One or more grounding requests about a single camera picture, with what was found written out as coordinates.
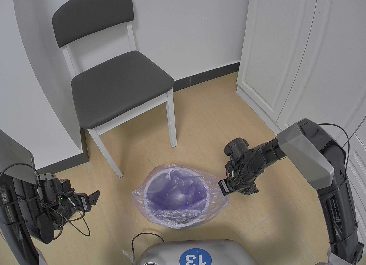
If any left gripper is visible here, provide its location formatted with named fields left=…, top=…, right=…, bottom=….
left=59, top=190, right=101, bottom=219

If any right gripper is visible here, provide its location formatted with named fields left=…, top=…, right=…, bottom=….
left=218, top=173, right=246, bottom=197

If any black plastic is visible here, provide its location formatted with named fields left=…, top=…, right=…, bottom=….
left=241, top=182, right=260, bottom=196

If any purple plastic bag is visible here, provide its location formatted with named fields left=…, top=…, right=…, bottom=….
left=132, top=164, right=230, bottom=230

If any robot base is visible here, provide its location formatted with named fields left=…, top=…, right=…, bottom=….
left=141, top=239, right=252, bottom=265

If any white trash bin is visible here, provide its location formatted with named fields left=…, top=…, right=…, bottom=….
left=145, top=166, right=210, bottom=228

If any grey padded white chair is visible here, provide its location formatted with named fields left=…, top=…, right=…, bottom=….
left=51, top=0, right=178, bottom=178

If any white wardrobe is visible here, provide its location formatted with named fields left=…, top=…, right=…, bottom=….
left=237, top=0, right=366, bottom=259

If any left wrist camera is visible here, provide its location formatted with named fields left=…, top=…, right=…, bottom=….
left=58, top=179, right=74, bottom=195

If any black cable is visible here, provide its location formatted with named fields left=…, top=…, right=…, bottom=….
left=317, top=122, right=352, bottom=173
left=61, top=208, right=92, bottom=236
left=131, top=232, right=165, bottom=260

